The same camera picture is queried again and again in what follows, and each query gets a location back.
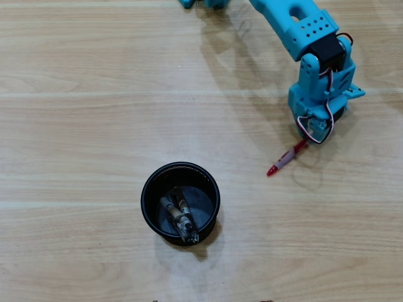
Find black retractable pen silver label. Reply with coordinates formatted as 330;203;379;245
171;186;195;230

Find red white black servo cable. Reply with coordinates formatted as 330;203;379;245
297;33;354;145

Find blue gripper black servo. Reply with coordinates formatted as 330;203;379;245
288;82;350;145

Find clear retractable pen black clip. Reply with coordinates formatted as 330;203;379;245
159;196;200;245

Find red retractable pen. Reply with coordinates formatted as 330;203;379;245
266;138;310;177

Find black mesh pen holder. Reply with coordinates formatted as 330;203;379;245
140;162;220;247

